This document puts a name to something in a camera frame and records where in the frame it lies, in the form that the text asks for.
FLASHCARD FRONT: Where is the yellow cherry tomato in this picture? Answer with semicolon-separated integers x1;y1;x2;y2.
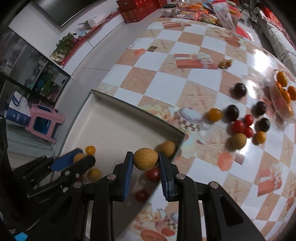
255;131;266;144
207;108;223;122
85;146;96;156

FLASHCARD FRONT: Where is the red cherry tomato front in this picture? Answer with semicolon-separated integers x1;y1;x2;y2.
145;167;160;182

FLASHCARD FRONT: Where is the orange tangerine top left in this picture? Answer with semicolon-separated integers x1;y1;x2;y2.
276;71;287;87

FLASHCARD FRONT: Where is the black television screen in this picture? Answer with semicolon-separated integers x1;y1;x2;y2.
33;0;105;27

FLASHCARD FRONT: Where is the white tray green rim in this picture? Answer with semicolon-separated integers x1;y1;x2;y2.
62;90;185;240

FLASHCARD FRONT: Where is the orange tangerine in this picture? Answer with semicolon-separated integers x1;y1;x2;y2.
281;89;291;105
275;81;283;92
276;71;287;87
287;85;296;101

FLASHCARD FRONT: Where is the large tan longan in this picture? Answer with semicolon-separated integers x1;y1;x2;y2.
87;168;101;182

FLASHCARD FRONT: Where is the snack bag pile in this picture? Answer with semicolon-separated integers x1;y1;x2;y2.
162;1;241;31

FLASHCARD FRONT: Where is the clear glass fruit bowl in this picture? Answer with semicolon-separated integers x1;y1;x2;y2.
269;69;295;123

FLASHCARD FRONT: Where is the dark plum lower right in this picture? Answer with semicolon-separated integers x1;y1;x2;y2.
258;118;270;132

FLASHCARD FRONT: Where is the orange tangerine middle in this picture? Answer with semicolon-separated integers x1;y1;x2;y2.
281;89;291;105

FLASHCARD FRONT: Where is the dark plum far left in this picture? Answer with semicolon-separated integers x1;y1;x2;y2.
234;83;247;98

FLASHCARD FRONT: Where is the red cherry tomato dark spotted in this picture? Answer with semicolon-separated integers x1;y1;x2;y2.
231;120;245;133

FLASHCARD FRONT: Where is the red gift box stack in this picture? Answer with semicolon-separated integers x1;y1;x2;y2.
116;0;169;24

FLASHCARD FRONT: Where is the tan longan by tomatoes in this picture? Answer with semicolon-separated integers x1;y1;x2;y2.
230;133;247;150

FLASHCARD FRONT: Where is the red cherry tomato top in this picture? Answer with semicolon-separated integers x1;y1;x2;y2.
244;114;253;126

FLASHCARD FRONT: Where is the potted green plant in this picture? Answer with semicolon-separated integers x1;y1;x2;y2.
50;33;78;63

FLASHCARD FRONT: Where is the tan longan small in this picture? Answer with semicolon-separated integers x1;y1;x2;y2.
158;141;176;158

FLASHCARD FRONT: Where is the orange tangerine top right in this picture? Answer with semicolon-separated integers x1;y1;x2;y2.
287;85;296;101

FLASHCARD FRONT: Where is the pink plastic stool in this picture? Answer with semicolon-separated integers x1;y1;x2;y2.
25;104;65;144

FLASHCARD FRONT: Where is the walnut shell piece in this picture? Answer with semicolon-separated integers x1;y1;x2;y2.
218;59;233;69

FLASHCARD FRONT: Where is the dark plum near tomatoes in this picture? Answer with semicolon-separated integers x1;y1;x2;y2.
225;104;239;122

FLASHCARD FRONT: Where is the dark plum upper right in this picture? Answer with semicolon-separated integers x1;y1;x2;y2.
255;101;266;116

